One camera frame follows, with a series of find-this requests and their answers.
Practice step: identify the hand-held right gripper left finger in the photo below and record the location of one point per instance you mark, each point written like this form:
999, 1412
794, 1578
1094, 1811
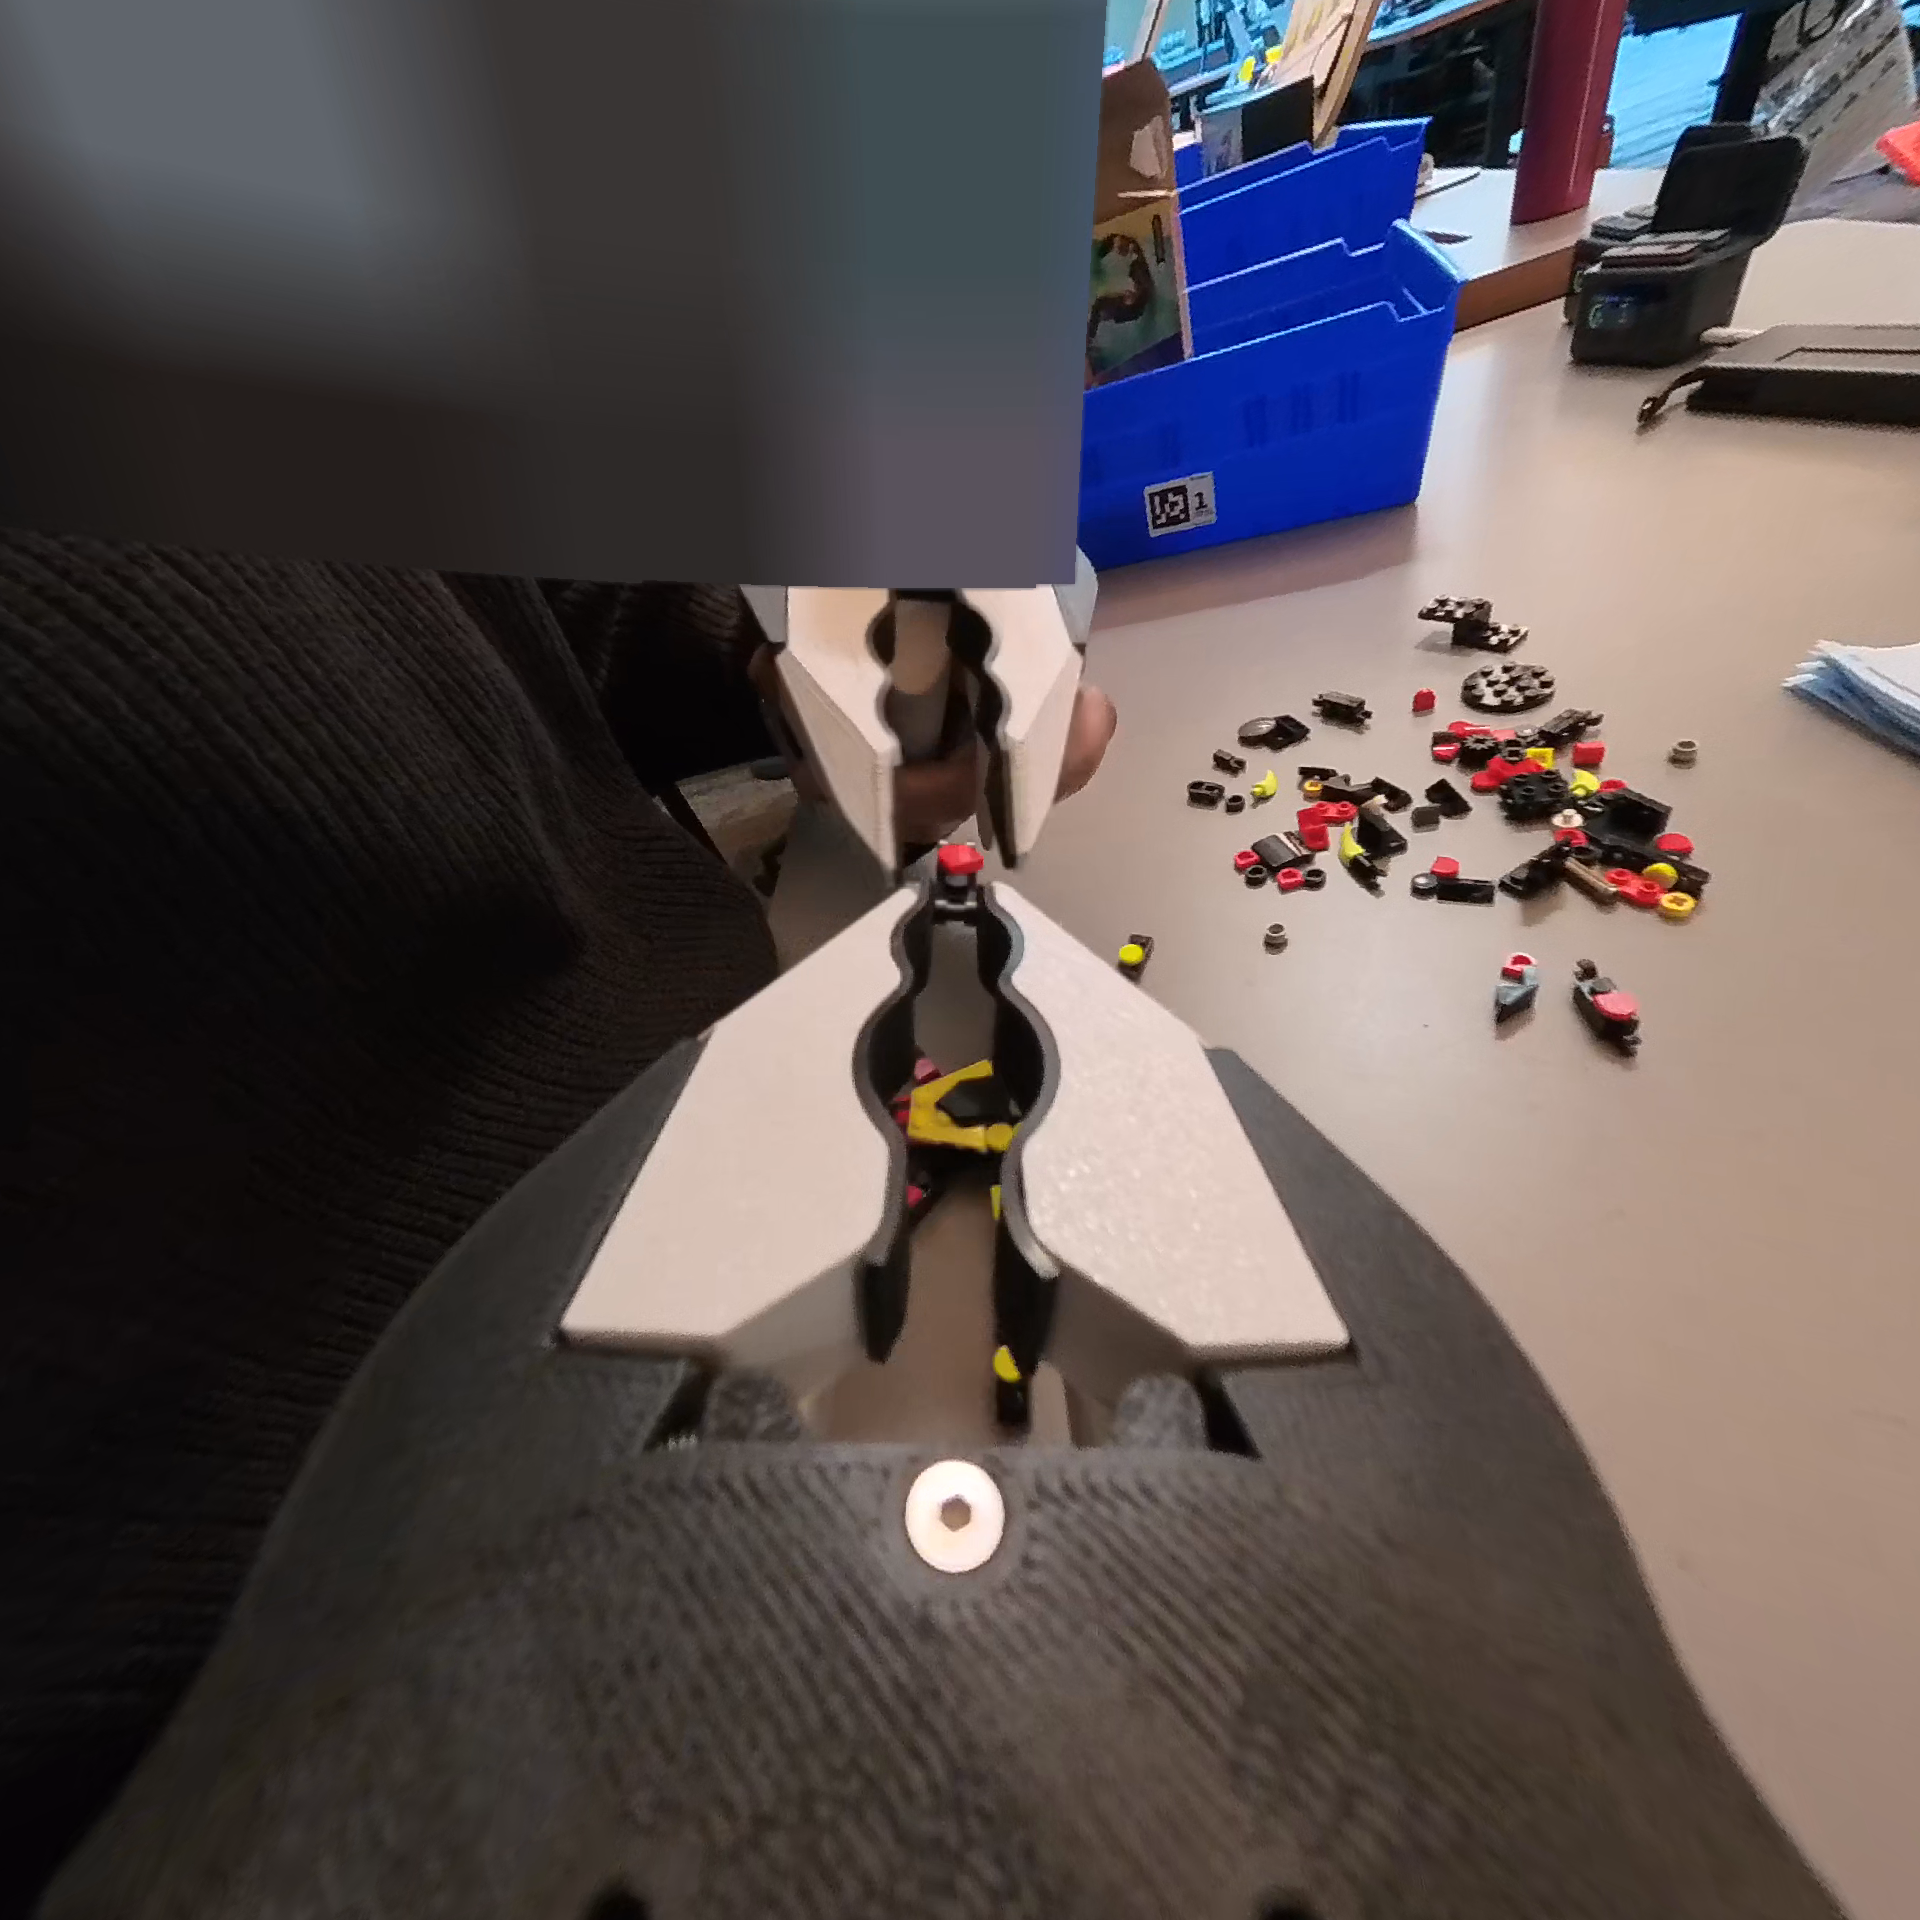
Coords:
736, 1184

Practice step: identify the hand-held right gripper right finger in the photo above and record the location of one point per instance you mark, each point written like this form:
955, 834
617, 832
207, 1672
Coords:
1170, 1184

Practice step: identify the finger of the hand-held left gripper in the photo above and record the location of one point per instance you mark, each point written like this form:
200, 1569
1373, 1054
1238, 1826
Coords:
831, 705
1039, 691

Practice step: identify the small black lego clip plate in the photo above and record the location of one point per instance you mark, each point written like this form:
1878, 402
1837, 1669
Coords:
955, 897

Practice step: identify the black yellow lego spider model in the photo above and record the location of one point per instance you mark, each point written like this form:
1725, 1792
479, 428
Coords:
962, 1103

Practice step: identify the person's left forearm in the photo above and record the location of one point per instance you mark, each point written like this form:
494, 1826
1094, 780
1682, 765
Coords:
662, 677

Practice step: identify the black red lego clip assembly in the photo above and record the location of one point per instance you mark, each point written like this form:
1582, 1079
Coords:
1605, 1011

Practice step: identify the pile of loose lego pieces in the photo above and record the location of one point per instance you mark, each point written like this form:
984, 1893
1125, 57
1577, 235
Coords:
1531, 788

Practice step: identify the lego instruction booklet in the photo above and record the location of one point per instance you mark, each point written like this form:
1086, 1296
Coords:
1861, 699

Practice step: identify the person's left hand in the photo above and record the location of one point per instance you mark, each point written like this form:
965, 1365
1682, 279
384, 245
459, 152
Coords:
1094, 735

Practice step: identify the white marker label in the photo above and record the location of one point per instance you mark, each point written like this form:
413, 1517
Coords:
1179, 510

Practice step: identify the blue plastic bin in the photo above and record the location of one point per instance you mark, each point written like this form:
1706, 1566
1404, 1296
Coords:
1276, 423

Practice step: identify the printed cardboard box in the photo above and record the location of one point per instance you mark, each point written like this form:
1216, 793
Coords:
1134, 302

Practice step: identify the small black box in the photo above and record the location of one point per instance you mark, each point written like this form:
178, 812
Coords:
1276, 121

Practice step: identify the brown cardboard piece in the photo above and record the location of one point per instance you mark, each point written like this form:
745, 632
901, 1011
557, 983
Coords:
1343, 59

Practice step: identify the black equipment case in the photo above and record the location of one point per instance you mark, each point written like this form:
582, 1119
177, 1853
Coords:
1696, 223

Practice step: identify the black flat pouch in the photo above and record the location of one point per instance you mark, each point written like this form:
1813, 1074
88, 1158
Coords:
1816, 377

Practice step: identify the orange object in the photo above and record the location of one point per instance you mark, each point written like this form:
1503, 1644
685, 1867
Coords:
1902, 149

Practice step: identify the black lego bracket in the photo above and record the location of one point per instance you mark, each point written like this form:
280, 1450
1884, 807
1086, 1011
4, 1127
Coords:
1514, 1002

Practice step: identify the red cylinder post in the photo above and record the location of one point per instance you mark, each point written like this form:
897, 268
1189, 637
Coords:
1570, 121

